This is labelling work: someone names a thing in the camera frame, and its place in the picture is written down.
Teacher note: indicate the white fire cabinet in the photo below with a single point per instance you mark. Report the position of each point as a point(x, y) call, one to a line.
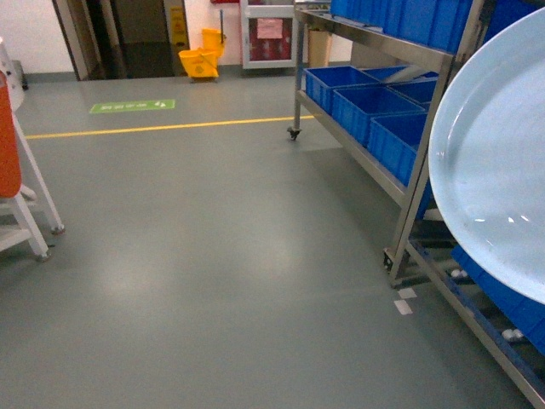
point(268, 34)

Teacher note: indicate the steel shelf rack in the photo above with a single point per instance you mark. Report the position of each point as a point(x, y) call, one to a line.
point(385, 124)
point(477, 315)

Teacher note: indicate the yellow wet floor sign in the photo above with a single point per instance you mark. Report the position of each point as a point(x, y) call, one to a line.
point(178, 27)

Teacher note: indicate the steel shelf rack near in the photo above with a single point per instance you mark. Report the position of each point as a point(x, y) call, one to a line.
point(477, 315)

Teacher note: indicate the white orange cart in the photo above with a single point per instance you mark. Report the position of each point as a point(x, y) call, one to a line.
point(23, 189)

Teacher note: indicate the light blue round tray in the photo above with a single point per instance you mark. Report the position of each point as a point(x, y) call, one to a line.
point(486, 156)

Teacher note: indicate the green floor sticker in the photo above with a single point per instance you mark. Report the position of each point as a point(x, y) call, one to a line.
point(133, 106)

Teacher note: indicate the yellow mop bucket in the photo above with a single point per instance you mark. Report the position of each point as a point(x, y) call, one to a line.
point(203, 62)

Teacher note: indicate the steel shelf rack far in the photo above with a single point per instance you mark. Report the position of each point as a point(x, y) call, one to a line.
point(385, 124)

